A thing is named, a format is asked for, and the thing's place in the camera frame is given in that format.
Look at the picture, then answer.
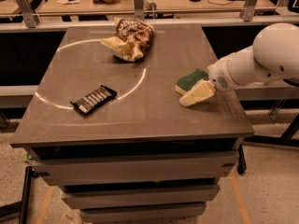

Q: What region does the middle metal bracket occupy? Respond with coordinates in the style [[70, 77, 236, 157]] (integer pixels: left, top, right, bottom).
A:
[[134, 0, 144, 20]]

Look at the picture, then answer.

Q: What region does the green and yellow sponge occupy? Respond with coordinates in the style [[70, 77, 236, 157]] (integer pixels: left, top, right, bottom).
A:
[[175, 68, 208, 95]]

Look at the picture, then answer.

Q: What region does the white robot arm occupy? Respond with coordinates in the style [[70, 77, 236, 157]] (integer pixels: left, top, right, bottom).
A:
[[176, 23, 299, 106]]

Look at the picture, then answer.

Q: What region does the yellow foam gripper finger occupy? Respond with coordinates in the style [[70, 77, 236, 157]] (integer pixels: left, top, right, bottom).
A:
[[179, 79, 216, 106]]

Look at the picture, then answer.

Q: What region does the left metal bracket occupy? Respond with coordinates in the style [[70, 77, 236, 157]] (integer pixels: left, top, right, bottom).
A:
[[16, 0, 39, 28]]

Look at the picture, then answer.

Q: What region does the right metal bracket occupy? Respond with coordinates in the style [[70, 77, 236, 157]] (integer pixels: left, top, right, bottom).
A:
[[240, 0, 258, 21]]

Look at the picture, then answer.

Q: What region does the white power strip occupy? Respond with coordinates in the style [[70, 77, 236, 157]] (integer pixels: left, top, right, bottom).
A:
[[143, 0, 156, 10]]

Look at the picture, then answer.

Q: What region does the black candy bar wrapper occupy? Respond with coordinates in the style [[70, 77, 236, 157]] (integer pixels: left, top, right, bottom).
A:
[[71, 85, 118, 116]]

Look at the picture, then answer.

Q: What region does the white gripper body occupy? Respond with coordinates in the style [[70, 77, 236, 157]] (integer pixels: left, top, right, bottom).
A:
[[207, 55, 240, 92]]

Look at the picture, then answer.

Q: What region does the grey drawer cabinet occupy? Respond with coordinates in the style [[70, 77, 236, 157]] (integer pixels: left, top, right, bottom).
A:
[[12, 24, 253, 223]]

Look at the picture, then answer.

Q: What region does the brown chip bag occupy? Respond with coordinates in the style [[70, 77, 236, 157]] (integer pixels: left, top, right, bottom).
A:
[[101, 18, 154, 62]]

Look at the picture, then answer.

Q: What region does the metal bracket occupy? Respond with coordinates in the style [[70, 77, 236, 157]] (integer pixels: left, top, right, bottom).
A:
[[240, 0, 258, 21], [16, 0, 39, 28], [134, 0, 144, 20]]

